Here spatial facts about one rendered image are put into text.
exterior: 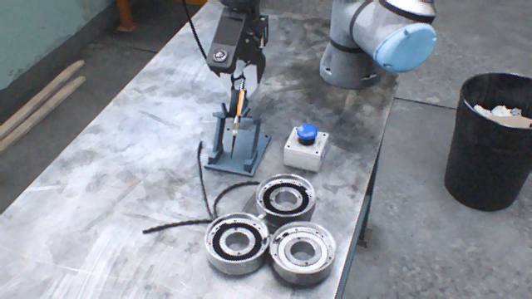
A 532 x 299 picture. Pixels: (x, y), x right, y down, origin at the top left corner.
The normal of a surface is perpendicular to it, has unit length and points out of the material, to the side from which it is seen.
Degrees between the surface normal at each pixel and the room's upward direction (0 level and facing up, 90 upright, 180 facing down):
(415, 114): 0
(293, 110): 0
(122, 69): 0
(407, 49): 97
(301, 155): 90
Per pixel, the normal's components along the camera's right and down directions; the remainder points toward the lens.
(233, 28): -0.15, -0.33
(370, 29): -0.87, -0.04
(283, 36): 0.00, -0.76
